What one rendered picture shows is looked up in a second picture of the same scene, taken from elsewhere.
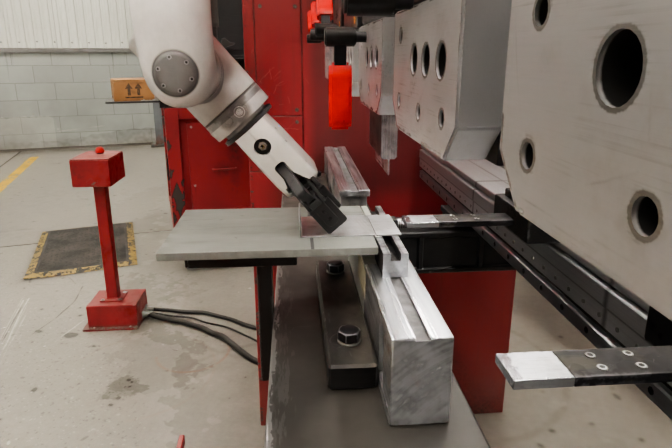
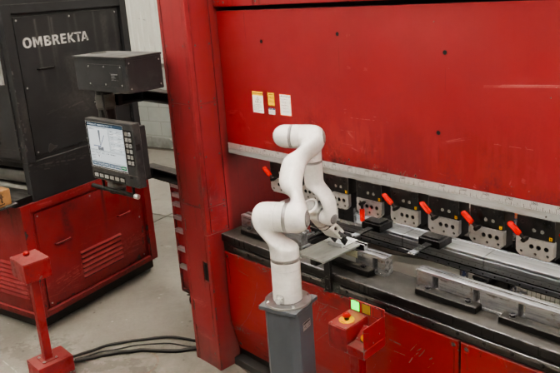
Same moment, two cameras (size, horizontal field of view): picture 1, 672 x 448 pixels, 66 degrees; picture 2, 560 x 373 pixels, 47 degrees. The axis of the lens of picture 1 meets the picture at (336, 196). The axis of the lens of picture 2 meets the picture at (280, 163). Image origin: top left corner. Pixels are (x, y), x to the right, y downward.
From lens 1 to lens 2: 2.73 m
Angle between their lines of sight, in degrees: 37
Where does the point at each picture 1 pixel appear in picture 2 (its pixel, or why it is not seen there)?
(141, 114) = not seen: outside the picture
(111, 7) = not seen: outside the picture
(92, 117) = not seen: outside the picture
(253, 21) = (203, 164)
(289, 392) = (362, 280)
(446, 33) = (413, 215)
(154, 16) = (332, 208)
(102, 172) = (46, 267)
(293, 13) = (219, 156)
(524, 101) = (431, 224)
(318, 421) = (374, 281)
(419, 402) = (388, 270)
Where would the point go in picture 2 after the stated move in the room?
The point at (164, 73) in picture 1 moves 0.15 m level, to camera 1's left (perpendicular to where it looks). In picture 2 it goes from (332, 219) to (308, 228)
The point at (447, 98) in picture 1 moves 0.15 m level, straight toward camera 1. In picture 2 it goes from (415, 221) to (438, 231)
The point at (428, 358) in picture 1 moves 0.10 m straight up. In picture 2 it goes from (389, 261) to (388, 241)
